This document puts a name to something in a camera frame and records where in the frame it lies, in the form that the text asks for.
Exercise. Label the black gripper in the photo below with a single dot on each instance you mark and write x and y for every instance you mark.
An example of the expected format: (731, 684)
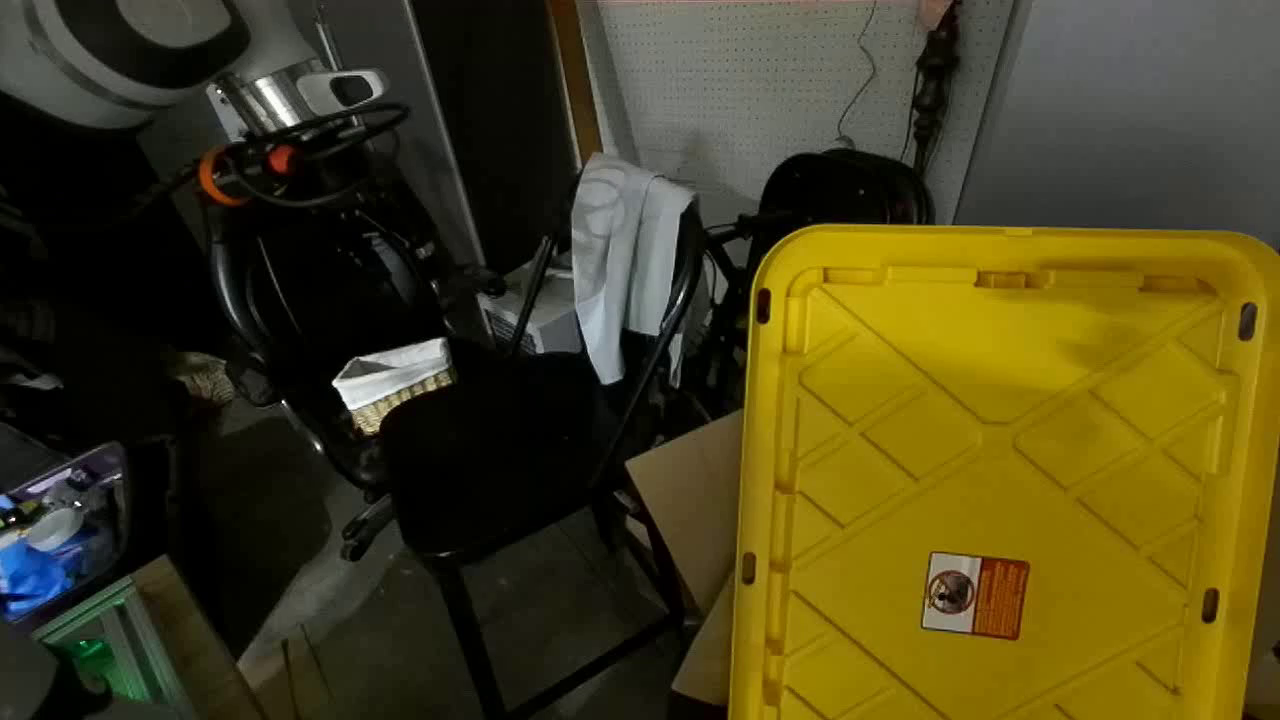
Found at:
(325, 254)

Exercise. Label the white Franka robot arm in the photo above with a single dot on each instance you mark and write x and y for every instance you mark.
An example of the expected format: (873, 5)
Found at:
(132, 44)

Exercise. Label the beige woven basket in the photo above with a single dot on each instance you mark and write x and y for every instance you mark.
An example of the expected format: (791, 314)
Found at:
(395, 383)

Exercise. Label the black vertical panel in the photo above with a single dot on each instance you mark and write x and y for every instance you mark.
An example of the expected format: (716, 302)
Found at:
(486, 120)

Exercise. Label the black metal chair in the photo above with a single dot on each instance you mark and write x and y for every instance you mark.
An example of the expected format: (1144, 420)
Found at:
(494, 454)

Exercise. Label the white cloth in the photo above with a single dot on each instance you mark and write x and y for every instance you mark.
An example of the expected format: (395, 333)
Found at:
(617, 254)

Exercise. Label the brown wooden beam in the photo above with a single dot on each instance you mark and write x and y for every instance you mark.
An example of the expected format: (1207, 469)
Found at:
(579, 82)

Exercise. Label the black backpack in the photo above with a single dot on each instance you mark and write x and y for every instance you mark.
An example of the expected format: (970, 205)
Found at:
(841, 184)

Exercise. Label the yellow plastic bin lid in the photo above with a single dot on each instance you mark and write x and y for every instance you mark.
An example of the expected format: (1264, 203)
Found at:
(1002, 465)

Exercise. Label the aluminium extrusion frame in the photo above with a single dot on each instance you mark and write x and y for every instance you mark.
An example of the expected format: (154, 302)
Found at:
(127, 643)

